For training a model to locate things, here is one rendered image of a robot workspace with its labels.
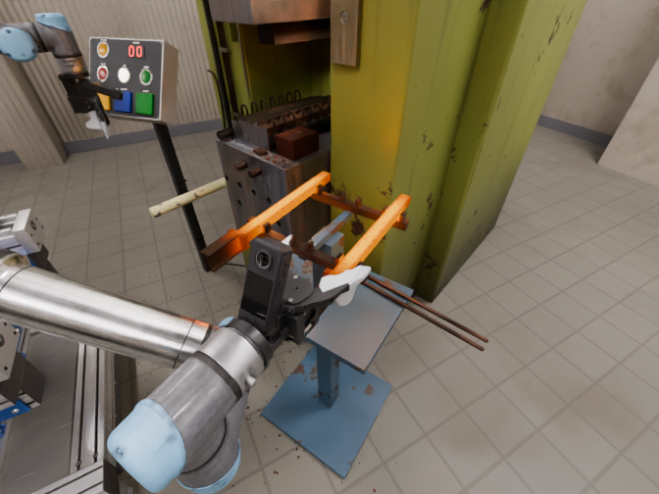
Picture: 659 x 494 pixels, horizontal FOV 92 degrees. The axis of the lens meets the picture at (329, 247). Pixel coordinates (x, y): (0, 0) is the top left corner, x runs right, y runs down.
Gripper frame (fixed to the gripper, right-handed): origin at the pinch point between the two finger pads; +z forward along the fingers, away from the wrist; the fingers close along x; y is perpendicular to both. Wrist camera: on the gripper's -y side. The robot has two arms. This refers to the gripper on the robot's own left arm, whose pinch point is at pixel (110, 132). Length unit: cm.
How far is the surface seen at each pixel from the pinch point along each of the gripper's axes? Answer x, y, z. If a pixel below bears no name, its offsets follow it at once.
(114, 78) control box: -16.7, -6.8, -14.1
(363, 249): 101, -44, -1
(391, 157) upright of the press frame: 72, -73, -3
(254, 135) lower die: 33, -44, -2
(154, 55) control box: -7.2, -22.8, -21.9
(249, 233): 85, -26, 0
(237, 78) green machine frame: 4, -49, -14
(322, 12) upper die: 30, -73, -35
